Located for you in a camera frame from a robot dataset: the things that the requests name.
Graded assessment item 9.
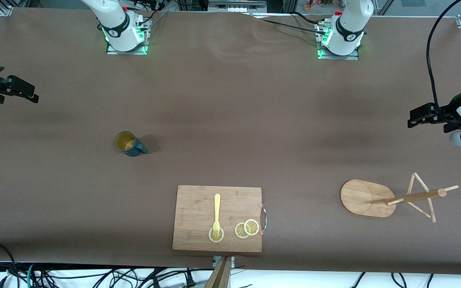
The teal mug yellow inside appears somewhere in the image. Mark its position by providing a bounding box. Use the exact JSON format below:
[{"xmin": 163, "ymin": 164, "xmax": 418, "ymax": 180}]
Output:
[{"xmin": 114, "ymin": 131, "xmax": 148, "ymax": 157}]

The wooden mug rack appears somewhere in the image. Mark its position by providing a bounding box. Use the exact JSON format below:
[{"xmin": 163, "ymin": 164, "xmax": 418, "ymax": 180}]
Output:
[{"xmin": 340, "ymin": 172, "xmax": 459, "ymax": 224}]

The brown table cover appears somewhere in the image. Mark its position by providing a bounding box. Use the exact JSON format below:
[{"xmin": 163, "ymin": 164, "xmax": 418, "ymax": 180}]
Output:
[{"xmin": 0, "ymin": 7, "xmax": 461, "ymax": 276}]

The grey device box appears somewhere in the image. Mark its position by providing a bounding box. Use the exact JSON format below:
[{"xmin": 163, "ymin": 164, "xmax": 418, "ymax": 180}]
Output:
[{"xmin": 208, "ymin": 0, "xmax": 268, "ymax": 14}]

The yellow plastic fork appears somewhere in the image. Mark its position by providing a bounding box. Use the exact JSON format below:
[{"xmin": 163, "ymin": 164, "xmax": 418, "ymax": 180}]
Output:
[{"xmin": 212, "ymin": 194, "xmax": 221, "ymax": 240}]

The wooden strip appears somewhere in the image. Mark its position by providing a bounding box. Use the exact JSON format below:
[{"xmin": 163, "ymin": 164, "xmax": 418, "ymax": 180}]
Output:
[{"xmin": 204, "ymin": 256, "xmax": 232, "ymax": 288}]

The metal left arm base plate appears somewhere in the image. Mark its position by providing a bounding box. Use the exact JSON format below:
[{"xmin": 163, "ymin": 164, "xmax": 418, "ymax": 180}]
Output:
[{"xmin": 317, "ymin": 22, "xmax": 360, "ymax": 60}]

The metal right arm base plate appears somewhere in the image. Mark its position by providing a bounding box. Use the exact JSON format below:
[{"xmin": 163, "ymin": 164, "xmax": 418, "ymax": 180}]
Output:
[{"xmin": 106, "ymin": 16, "xmax": 151, "ymax": 55}]

